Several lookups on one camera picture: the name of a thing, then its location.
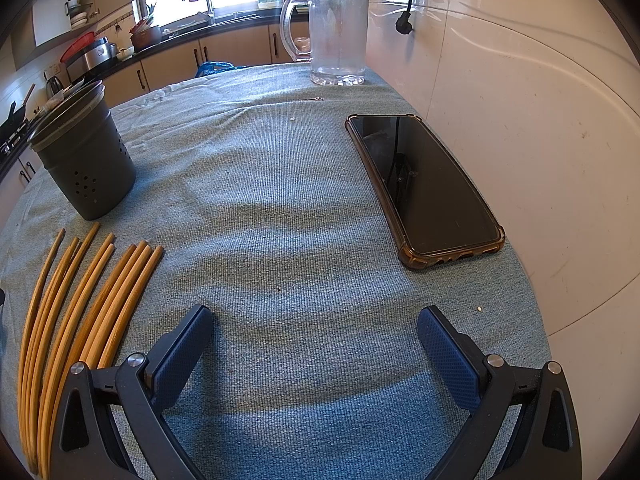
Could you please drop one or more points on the wooden chopstick five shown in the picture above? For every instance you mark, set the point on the wooden chopstick five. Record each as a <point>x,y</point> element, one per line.
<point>75,329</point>

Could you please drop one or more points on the silver rice cooker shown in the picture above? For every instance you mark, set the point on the silver rice cooker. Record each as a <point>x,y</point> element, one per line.
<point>91,60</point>

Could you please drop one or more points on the wooden chopstick two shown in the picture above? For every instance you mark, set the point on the wooden chopstick two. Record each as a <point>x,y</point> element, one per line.
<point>30,370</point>

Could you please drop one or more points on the clear glass mug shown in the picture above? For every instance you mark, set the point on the clear glass mug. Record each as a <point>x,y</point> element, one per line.
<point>337,39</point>

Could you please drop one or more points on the wooden chopstick six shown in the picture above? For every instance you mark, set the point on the wooden chopstick six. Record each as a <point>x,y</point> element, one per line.
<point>82,330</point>

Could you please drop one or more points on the wooden chopstick eight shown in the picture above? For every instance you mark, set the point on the wooden chopstick eight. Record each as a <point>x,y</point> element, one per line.
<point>125,315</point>

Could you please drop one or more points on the black power cable plug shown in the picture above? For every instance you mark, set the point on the black power cable plug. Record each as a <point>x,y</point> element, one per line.
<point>403,25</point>

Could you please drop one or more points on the grey-blue table cloth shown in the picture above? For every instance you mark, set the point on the grey-blue table cloth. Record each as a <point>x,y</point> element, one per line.
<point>250,183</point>

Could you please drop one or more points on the wooden chopstick three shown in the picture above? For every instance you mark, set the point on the wooden chopstick three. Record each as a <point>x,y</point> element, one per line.
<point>57,300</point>

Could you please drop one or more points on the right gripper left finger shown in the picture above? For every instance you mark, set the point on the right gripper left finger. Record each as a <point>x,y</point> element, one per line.
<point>87,443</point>

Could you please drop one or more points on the wooden chopstick one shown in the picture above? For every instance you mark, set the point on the wooden chopstick one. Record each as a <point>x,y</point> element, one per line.
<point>29,327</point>

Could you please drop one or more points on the black smartphone brown case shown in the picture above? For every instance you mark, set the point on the black smartphone brown case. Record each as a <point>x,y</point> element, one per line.
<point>433,209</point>

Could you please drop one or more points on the wooden chopstick four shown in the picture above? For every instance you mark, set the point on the wooden chopstick four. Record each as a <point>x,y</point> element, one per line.
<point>70,324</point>

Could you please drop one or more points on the dark grey utensil holder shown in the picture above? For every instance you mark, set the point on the dark grey utensil holder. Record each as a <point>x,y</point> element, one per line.
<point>82,150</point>

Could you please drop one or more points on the blue plastic bag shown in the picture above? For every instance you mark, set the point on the blue plastic bag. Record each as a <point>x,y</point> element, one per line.
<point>215,67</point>

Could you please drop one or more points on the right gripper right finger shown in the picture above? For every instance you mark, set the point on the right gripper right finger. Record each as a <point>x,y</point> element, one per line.
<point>544,443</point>

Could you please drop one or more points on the wooden chopstick seven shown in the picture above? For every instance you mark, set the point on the wooden chopstick seven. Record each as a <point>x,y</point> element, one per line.
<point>110,307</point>

